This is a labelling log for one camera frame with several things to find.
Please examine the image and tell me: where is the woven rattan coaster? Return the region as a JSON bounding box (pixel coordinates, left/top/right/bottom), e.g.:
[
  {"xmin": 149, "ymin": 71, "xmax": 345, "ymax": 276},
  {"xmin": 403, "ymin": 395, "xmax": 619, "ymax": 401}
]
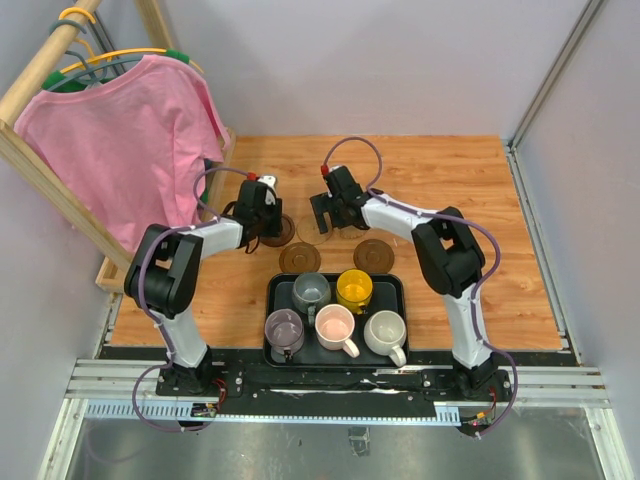
[
  {"xmin": 338, "ymin": 226, "xmax": 368, "ymax": 240},
  {"xmin": 296, "ymin": 215, "xmax": 333, "ymax": 246}
]

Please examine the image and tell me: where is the brown wooden coaster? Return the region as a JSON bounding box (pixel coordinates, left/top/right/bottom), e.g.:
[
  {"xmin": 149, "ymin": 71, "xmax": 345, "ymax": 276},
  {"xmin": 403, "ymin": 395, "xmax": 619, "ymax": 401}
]
[
  {"xmin": 279, "ymin": 242, "xmax": 321, "ymax": 274},
  {"xmin": 260, "ymin": 214, "xmax": 296, "ymax": 248},
  {"xmin": 353, "ymin": 239, "xmax": 395, "ymax": 274}
]

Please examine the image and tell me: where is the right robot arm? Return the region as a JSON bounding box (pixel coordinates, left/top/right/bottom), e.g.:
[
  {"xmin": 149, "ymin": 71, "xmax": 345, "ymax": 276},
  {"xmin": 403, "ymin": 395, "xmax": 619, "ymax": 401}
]
[{"xmin": 310, "ymin": 166, "xmax": 495, "ymax": 400}]

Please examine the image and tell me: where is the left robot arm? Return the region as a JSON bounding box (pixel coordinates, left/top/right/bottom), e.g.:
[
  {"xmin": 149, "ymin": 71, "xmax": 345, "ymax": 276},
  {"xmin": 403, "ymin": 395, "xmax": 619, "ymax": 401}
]
[{"xmin": 124, "ymin": 175, "xmax": 283, "ymax": 396}]

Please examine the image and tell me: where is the grey ceramic mug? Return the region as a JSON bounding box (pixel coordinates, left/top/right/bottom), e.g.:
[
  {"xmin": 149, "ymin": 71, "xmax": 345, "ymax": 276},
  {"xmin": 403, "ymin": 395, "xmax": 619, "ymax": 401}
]
[{"xmin": 292, "ymin": 272, "xmax": 331, "ymax": 327}]

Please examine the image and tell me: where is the yellow glass mug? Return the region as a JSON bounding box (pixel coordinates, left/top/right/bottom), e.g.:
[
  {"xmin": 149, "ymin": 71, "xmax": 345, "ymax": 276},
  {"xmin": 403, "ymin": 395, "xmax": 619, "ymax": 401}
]
[{"xmin": 336, "ymin": 269, "xmax": 374, "ymax": 315}]

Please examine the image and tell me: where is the pink ceramic mug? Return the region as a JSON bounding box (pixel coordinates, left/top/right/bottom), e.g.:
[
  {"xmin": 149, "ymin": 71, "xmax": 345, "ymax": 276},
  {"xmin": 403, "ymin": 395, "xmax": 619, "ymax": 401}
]
[{"xmin": 315, "ymin": 304, "xmax": 360, "ymax": 358}]

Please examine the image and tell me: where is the purple glass mug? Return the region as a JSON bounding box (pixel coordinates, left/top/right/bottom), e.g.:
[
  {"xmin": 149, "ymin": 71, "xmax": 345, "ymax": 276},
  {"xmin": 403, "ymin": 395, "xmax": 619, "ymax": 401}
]
[{"xmin": 264, "ymin": 309, "xmax": 305, "ymax": 363}]

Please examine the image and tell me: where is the black plastic tray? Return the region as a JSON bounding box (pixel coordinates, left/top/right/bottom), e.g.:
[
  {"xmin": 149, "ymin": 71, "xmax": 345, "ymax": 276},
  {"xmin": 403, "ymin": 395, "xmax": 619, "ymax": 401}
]
[{"xmin": 263, "ymin": 273, "xmax": 409, "ymax": 369}]

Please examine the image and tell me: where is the cream ceramic mug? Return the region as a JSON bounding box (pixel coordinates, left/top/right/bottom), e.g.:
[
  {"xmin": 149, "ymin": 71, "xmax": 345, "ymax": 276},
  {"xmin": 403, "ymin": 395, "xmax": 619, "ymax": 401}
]
[{"xmin": 364, "ymin": 310, "xmax": 407, "ymax": 367}]

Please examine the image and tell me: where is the pink t-shirt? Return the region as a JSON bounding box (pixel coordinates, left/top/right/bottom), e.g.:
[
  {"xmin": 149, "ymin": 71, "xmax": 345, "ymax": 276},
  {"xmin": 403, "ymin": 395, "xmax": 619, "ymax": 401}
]
[{"xmin": 14, "ymin": 55, "xmax": 230, "ymax": 253}]

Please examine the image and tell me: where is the wooden clothes rack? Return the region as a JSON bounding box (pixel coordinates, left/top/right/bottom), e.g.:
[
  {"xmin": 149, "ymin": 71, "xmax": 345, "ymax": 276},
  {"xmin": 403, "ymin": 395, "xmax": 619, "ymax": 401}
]
[{"xmin": 1, "ymin": 1, "xmax": 234, "ymax": 270}]

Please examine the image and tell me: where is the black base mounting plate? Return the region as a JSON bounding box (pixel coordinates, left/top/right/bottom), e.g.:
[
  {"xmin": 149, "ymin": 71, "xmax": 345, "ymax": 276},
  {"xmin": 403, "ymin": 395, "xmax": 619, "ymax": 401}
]
[{"xmin": 156, "ymin": 349, "xmax": 513, "ymax": 421}]

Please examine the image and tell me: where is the grey-green clothes hanger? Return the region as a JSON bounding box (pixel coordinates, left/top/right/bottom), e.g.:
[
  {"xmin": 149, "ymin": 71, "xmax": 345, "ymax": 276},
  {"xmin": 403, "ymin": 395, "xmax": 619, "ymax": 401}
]
[{"xmin": 41, "ymin": 13, "xmax": 125, "ymax": 92}]

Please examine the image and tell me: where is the yellow clothes hanger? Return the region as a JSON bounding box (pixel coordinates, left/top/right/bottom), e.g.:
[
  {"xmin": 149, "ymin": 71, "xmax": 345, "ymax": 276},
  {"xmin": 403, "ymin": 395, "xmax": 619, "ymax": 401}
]
[{"xmin": 61, "ymin": 0, "xmax": 177, "ymax": 73}]

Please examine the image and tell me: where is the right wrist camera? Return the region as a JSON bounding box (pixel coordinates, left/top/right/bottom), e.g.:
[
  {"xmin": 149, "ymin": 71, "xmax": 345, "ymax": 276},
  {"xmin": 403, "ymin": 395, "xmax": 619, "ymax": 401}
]
[{"xmin": 320, "ymin": 164, "xmax": 350, "ymax": 184}]

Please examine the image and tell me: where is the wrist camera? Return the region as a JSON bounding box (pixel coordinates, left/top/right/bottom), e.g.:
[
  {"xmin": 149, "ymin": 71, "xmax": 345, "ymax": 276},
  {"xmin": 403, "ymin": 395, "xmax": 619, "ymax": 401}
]
[
  {"xmin": 320, "ymin": 164, "xmax": 350, "ymax": 184},
  {"xmin": 246, "ymin": 175, "xmax": 277, "ymax": 208}
]

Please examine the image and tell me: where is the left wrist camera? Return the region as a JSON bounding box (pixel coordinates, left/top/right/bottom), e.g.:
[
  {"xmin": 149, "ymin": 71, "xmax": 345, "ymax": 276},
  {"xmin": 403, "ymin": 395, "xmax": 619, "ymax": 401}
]
[{"xmin": 246, "ymin": 175, "xmax": 277, "ymax": 208}]

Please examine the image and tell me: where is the aluminium frame rail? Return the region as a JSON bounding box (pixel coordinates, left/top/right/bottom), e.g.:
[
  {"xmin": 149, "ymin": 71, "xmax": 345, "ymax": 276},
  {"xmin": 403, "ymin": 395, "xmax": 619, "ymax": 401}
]
[{"xmin": 38, "ymin": 360, "xmax": 639, "ymax": 479}]

